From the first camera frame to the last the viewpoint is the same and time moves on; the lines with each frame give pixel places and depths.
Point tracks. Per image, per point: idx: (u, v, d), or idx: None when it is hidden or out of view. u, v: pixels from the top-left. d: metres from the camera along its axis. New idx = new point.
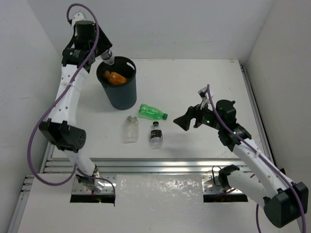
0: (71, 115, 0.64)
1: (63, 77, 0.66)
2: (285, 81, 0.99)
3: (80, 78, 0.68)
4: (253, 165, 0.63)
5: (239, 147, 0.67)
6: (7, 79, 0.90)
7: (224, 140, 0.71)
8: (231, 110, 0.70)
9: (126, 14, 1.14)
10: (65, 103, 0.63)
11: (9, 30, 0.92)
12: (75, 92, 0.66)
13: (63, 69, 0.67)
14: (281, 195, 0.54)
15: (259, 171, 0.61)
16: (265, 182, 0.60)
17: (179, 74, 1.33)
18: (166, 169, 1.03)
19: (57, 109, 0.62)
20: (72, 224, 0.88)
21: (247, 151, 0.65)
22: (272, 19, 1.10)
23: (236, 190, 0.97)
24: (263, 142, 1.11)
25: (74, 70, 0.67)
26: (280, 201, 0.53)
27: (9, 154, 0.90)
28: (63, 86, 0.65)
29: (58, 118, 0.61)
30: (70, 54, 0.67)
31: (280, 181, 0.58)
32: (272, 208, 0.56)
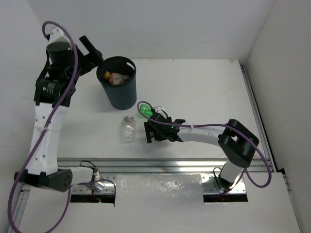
0: (49, 162, 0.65)
1: (38, 120, 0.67)
2: (285, 80, 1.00)
3: (57, 117, 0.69)
4: (196, 135, 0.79)
5: (181, 133, 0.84)
6: (8, 77, 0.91)
7: (170, 136, 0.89)
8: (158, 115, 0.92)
9: (126, 13, 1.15)
10: (42, 150, 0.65)
11: (8, 30, 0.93)
12: (51, 136, 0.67)
13: (38, 109, 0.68)
14: (224, 139, 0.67)
15: (202, 136, 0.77)
16: (211, 140, 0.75)
17: (178, 74, 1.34)
18: (163, 169, 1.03)
19: (33, 159, 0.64)
20: (73, 224, 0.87)
21: (187, 129, 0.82)
22: (272, 19, 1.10)
23: (236, 190, 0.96)
24: (263, 143, 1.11)
25: (48, 108, 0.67)
26: (226, 143, 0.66)
27: (9, 153, 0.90)
28: (38, 131, 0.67)
29: (35, 168, 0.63)
30: (43, 90, 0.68)
31: (215, 130, 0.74)
32: (233, 157, 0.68)
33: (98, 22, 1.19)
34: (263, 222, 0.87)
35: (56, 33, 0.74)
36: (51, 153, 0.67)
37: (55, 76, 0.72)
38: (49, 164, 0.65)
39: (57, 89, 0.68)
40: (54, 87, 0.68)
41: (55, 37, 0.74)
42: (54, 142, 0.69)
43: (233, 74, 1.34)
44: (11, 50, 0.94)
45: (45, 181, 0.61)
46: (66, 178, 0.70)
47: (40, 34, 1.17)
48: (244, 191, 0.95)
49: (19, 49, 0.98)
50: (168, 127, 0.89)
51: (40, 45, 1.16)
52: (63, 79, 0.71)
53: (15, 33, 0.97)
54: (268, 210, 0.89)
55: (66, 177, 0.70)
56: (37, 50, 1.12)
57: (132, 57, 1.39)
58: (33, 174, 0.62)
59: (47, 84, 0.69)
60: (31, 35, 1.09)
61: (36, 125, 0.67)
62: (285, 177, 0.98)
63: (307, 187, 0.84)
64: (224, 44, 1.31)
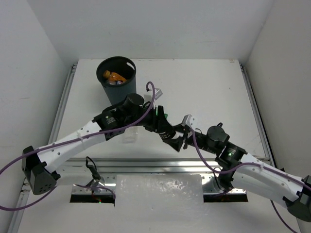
0: (56, 161, 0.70)
1: (83, 128, 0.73)
2: (285, 81, 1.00)
3: (95, 140, 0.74)
4: (262, 177, 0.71)
5: (244, 168, 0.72)
6: (8, 77, 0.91)
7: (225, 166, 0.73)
8: (225, 138, 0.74)
9: (126, 13, 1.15)
10: (62, 149, 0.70)
11: (8, 29, 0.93)
12: (76, 146, 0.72)
13: (90, 124, 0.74)
14: (303, 198, 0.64)
15: (271, 182, 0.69)
16: (281, 190, 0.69)
17: (179, 74, 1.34)
18: (164, 169, 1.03)
19: (50, 149, 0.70)
20: (73, 223, 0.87)
21: (253, 168, 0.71)
22: (271, 19, 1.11)
23: (236, 190, 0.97)
24: (263, 142, 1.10)
25: (95, 131, 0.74)
26: (306, 204, 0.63)
27: (9, 153, 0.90)
28: (75, 135, 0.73)
29: (46, 157, 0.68)
30: (106, 117, 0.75)
31: (291, 183, 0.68)
32: (299, 210, 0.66)
33: (99, 22, 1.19)
34: (263, 222, 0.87)
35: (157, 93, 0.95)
36: (65, 158, 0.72)
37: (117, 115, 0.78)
38: (53, 161, 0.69)
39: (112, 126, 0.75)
40: (112, 123, 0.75)
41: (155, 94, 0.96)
42: (73, 152, 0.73)
43: (233, 74, 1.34)
44: (11, 50, 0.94)
45: (38, 171, 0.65)
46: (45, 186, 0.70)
47: (40, 34, 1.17)
48: (244, 191, 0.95)
49: (19, 49, 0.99)
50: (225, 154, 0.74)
51: (40, 45, 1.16)
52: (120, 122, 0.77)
53: (16, 34, 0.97)
54: (267, 209, 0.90)
55: (47, 185, 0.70)
56: (37, 51, 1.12)
57: (132, 57, 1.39)
58: (39, 158, 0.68)
59: (111, 116, 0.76)
60: (32, 35, 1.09)
61: (77, 130, 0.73)
62: None
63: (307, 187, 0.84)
64: (225, 44, 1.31)
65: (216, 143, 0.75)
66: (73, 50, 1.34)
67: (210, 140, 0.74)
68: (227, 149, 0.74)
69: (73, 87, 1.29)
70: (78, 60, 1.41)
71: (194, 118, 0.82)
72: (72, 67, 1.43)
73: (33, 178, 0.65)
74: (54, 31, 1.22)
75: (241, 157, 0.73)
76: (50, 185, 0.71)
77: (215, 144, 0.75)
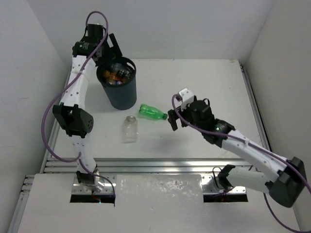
0: (81, 99, 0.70)
1: (75, 67, 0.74)
2: (285, 80, 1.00)
3: (89, 67, 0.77)
4: (245, 155, 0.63)
5: (226, 142, 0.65)
6: (8, 78, 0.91)
7: (210, 139, 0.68)
8: (206, 108, 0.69)
9: (126, 13, 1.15)
10: (76, 88, 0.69)
11: (8, 30, 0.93)
12: (83, 80, 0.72)
13: (74, 59, 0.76)
14: (283, 177, 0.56)
15: (254, 158, 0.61)
16: (263, 168, 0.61)
17: (179, 74, 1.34)
18: (164, 169, 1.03)
19: (69, 94, 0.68)
20: (73, 223, 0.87)
21: (236, 143, 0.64)
22: (271, 19, 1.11)
23: (236, 190, 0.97)
24: (263, 142, 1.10)
25: (83, 59, 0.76)
26: (285, 183, 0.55)
27: (9, 153, 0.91)
28: (74, 74, 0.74)
29: (71, 100, 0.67)
30: (80, 45, 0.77)
31: (274, 161, 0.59)
32: (278, 192, 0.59)
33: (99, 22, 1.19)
34: (263, 222, 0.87)
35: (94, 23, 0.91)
36: (83, 95, 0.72)
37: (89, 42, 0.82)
38: (81, 100, 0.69)
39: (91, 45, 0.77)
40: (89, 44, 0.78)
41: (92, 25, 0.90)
42: (85, 88, 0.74)
43: (233, 74, 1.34)
44: (12, 51, 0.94)
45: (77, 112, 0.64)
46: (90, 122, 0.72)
47: (40, 34, 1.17)
48: (244, 192, 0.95)
49: (19, 50, 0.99)
50: (211, 127, 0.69)
51: (40, 45, 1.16)
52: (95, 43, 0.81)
53: (16, 34, 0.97)
54: (268, 209, 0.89)
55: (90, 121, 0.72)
56: (37, 50, 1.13)
57: (132, 57, 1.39)
58: (69, 105, 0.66)
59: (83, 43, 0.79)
60: (31, 35, 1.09)
61: (73, 71, 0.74)
62: None
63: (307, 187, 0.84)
64: (225, 45, 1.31)
65: (198, 116, 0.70)
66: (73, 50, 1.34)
67: (193, 113, 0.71)
68: (215, 124, 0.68)
69: None
70: None
71: (188, 91, 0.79)
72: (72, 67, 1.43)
73: (78, 121, 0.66)
74: (54, 31, 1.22)
75: (229, 133, 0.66)
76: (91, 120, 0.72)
77: (198, 117, 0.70)
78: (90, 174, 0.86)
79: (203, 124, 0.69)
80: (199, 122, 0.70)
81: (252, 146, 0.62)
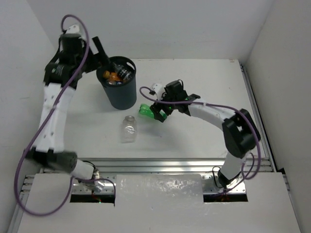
0: (57, 139, 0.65)
1: (47, 100, 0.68)
2: (285, 80, 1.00)
3: (65, 98, 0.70)
4: (204, 114, 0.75)
5: (191, 107, 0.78)
6: (8, 77, 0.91)
7: (181, 108, 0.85)
8: (176, 83, 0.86)
9: (126, 13, 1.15)
10: (50, 127, 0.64)
11: (8, 30, 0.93)
12: (59, 116, 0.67)
13: (46, 89, 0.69)
14: (228, 122, 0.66)
15: (210, 115, 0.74)
16: (216, 121, 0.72)
17: (179, 74, 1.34)
18: (164, 169, 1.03)
19: (42, 137, 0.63)
20: (73, 223, 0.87)
21: (198, 106, 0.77)
22: (271, 19, 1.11)
23: (236, 190, 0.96)
24: (263, 142, 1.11)
25: (57, 89, 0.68)
26: (228, 126, 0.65)
27: (9, 153, 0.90)
28: (47, 109, 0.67)
29: (44, 143, 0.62)
30: (53, 71, 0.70)
31: (224, 114, 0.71)
32: (230, 142, 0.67)
33: (99, 22, 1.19)
34: (262, 222, 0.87)
35: (73, 28, 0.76)
36: (60, 133, 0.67)
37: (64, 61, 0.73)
38: (56, 141, 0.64)
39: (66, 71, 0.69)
40: (63, 69, 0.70)
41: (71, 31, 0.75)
42: (61, 123, 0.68)
43: (233, 74, 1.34)
44: (12, 51, 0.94)
45: (53, 158, 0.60)
46: (71, 160, 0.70)
47: (40, 34, 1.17)
48: (244, 191, 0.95)
49: (19, 50, 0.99)
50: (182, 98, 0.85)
51: (40, 45, 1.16)
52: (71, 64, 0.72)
53: (15, 34, 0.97)
54: (268, 209, 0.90)
55: (71, 159, 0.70)
56: (37, 50, 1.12)
57: (132, 57, 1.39)
58: (43, 149, 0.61)
59: (57, 66, 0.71)
60: (31, 35, 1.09)
61: (45, 105, 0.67)
62: (285, 177, 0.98)
63: (306, 187, 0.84)
64: (225, 44, 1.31)
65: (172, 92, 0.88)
66: None
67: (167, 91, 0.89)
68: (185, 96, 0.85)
69: None
70: None
71: (157, 85, 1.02)
72: None
73: (55, 165, 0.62)
74: (54, 30, 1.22)
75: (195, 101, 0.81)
76: (73, 156, 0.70)
77: (171, 91, 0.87)
78: (87, 180, 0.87)
79: (175, 97, 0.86)
80: (172, 96, 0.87)
81: (209, 106, 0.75)
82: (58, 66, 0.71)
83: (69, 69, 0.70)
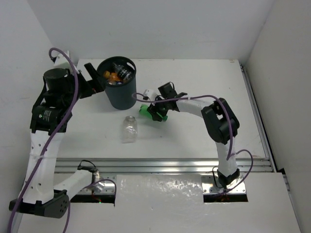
0: (45, 191, 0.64)
1: (34, 147, 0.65)
2: (285, 81, 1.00)
3: (54, 143, 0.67)
4: (189, 107, 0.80)
5: (178, 102, 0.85)
6: (8, 77, 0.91)
7: (171, 106, 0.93)
8: (166, 85, 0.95)
9: (126, 13, 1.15)
10: (38, 178, 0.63)
11: (8, 30, 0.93)
12: (47, 164, 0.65)
13: (33, 137, 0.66)
14: (206, 109, 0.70)
15: (193, 107, 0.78)
16: (199, 111, 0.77)
17: (179, 74, 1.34)
18: (164, 169, 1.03)
19: (30, 188, 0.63)
20: (73, 223, 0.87)
21: (183, 100, 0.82)
22: (271, 19, 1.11)
23: (237, 190, 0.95)
24: (263, 142, 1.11)
25: (44, 136, 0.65)
26: (206, 113, 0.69)
27: (10, 153, 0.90)
28: (34, 159, 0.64)
29: (32, 198, 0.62)
30: (40, 117, 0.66)
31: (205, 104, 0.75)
32: (210, 128, 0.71)
33: (99, 22, 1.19)
34: (262, 222, 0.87)
35: (62, 57, 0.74)
36: (49, 182, 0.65)
37: (51, 103, 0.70)
38: (45, 193, 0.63)
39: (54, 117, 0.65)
40: (50, 114, 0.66)
41: (60, 60, 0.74)
42: (51, 169, 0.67)
43: (233, 74, 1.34)
44: (12, 51, 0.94)
45: (39, 212, 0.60)
46: (62, 203, 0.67)
47: (40, 34, 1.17)
48: (244, 192, 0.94)
49: (19, 50, 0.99)
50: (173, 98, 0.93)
51: (40, 45, 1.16)
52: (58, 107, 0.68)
53: (15, 34, 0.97)
54: (268, 209, 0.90)
55: (62, 202, 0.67)
56: (37, 50, 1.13)
57: (132, 57, 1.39)
58: (30, 202, 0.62)
59: (43, 111, 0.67)
60: (32, 35, 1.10)
61: (32, 153, 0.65)
62: (285, 178, 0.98)
63: (306, 187, 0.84)
64: (225, 45, 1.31)
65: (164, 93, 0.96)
66: (73, 50, 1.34)
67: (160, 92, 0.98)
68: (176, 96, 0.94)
69: None
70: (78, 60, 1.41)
71: (148, 90, 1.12)
72: None
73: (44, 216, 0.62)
74: (54, 31, 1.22)
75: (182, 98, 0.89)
76: (64, 200, 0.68)
77: (163, 93, 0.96)
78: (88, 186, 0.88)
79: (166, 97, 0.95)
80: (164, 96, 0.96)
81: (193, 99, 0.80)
82: (45, 110, 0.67)
83: (57, 113, 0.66)
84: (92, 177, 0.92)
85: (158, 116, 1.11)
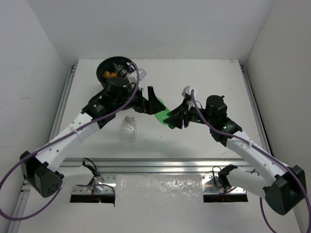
0: (57, 159, 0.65)
1: (74, 122, 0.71)
2: (285, 80, 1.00)
3: (88, 130, 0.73)
4: (248, 156, 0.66)
5: (230, 141, 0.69)
6: (8, 77, 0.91)
7: (216, 135, 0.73)
8: (222, 107, 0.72)
9: (125, 13, 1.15)
10: (59, 146, 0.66)
11: (8, 29, 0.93)
12: (73, 140, 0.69)
13: (79, 116, 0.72)
14: (279, 181, 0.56)
15: (255, 161, 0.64)
16: (262, 171, 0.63)
17: (178, 74, 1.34)
18: (164, 169, 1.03)
19: (47, 149, 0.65)
20: (73, 224, 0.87)
21: (241, 143, 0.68)
22: (271, 19, 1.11)
23: (236, 190, 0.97)
24: (263, 142, 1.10)
25: (87, 120, 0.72)
26: (280, 187, 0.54)
27: (9, 152, 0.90)
28: (68, 130, 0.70)
29: (44, 157, 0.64)
30: (94, 106, 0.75)
31: (276, 166, 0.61)
32: (274, 198, 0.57)
33: (99, 22, 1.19)
34: (262, 222, 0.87)
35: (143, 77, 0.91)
36: (62, 156, 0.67)
37: (104, 102, 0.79)
38: (55, 160, 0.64)
39: (102, 112, 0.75)
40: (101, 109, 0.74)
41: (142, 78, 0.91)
42: (71, 148, 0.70)
43: (233, 74, 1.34)
44: (12, 51, 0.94)
45: (41, 171, 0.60)
46: (54, 186, 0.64)
47: (40, 34, 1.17)
48: (244, 191, 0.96)
49: (19, 50, 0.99)
50: (222, 123, 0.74)
51: (40, 45, 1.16)
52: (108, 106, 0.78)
53: (15, 33, 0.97)
54: (267, 209, 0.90)
55: (54, 185, 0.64)
56: (36, 50, 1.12)
57: (132, 57, 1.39)
58: (39, 160, 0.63)
59: (98, 104, 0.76)
60: (31, 35, 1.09)
61: (70, 125, 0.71)
62: None
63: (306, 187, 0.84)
64: (225, 44, 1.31)
65: (213, 112, 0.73)
66: (73, 50, 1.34)
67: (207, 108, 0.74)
68: (224, 123, 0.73)
69: (74, 87, 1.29)
70: (78, 60, 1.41)
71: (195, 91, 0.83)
72: (71, 67, 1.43)
73: (38, 181, 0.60)
74: (54, 30, 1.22)
75: (235, 133, 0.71)
76: (57, 185, 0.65)
77: (212, 112, 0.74)
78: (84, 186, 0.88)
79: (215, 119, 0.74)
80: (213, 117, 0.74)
81: (256, 149, 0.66)
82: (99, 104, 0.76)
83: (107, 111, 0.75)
84: (92, 178, 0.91)
85: (176, 121, 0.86)
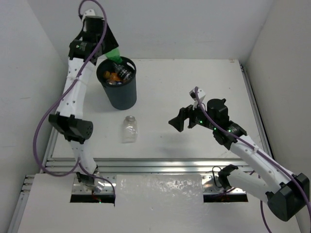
0: (78, 108, 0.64)
1: (70, 71, 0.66)
2: (285, 80, 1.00)
3: (87, 72, 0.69)
4: (252, 161, 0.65)
5: (235, 145, 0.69)
6: (7, 77, 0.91)
7: (220, 139, 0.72)
8: (223, 108, 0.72)
9: (125, 13, 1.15)
10: (73, 95, 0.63)
11: (8, 29, 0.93)
12: (81, 87, 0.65)
13: (70, 62, 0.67)
14: (284, 190, 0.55)
15: (259, 167, 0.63)
16: (267, 178, 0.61)
17: (179, 74, 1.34)
18: (164, 169, 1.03)
19: (64, 103, 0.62)
20: (73, 224, 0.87)
21: (245, 148, 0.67)
22: (271, 19, 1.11)
23: (236, 190, 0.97)
24: (263, 142, 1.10)
25: (80, 63, 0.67)
26: (284, 195, 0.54)
27: (9, 152, 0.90)
28: (70, 81, 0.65)
29: (66, 110, 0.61)
30: (77, 46, 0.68)
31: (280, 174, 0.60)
32: (277, 204, 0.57)
33: None
34: (262, 223, 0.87)
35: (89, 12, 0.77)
36: (80, 103, 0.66)
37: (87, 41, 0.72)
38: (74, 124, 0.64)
39: (89, 47, 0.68)
40: (86, 45, 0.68)
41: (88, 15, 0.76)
42: (82, 94, 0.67)
43: (233, 74, 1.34)
44: (12, 51, 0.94)
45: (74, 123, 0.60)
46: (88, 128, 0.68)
47: (40, 33, 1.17)
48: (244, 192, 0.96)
49: (19, 50, 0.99)
50: (226, 125, 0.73)
51: (40, 45, 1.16)
52: (94, 41, 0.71)
53: (16, 33, 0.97)
54: (267, 209, 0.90)
55: (88, 127, 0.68)
56: (36, 49, 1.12)
57: (132, 57, 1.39)
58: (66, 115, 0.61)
59: (80, 43, 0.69)
60: (31, 35, 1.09)
61: (68, 75, 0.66)
62: None
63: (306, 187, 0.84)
64: (225, 44, 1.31)
65: (215, 114, 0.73)
66: None
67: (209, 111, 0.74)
68: (229, 126, 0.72)
69: None
70: None
71: (200, 90, 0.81)
72: None
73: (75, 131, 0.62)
74: (54, 30, 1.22)
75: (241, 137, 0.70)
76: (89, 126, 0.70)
77: (215, 115, 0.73)
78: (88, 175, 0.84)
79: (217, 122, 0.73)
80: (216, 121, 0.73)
81: (260, 155, 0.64)
82: (82, 42, 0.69)
83: (92, 45, 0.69)
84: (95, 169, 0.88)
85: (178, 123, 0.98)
